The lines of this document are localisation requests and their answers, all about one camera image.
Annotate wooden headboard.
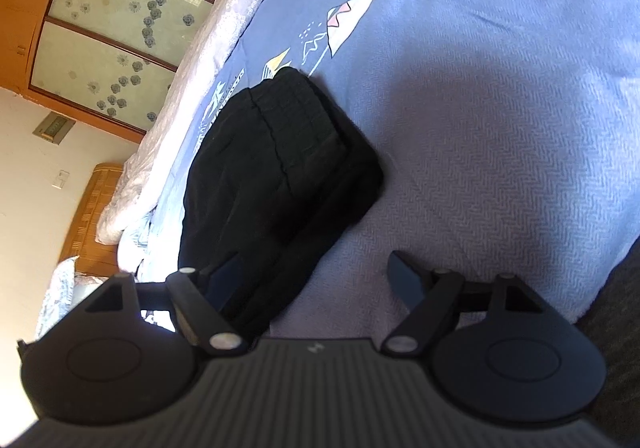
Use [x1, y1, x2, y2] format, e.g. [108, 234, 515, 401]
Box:
[59, 162, 132, 279]

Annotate lavender white quilt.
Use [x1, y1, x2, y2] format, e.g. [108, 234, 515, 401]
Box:
[95, 0, 313, 246]

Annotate grey wall control panel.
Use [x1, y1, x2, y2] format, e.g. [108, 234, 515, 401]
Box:
[32, 112, 76, 144]

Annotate floral pillow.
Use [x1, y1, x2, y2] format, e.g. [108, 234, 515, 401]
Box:
[34, 258, 108, 344]

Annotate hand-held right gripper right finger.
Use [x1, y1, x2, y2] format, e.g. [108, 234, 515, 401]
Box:
[382, 251, 543, 357]

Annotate blue printed bedsheet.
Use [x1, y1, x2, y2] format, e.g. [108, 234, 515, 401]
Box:
[120, 0, 640, 344]

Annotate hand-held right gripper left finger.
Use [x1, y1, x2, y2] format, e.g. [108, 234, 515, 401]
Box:
[84, 255, 251, 357]

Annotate wooden wardrobe floral glass doors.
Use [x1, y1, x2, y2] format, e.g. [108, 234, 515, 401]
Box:
[0, 0, 253, 145]

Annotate black pants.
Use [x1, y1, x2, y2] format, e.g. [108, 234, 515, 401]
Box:
[177, 66, 386, 336]

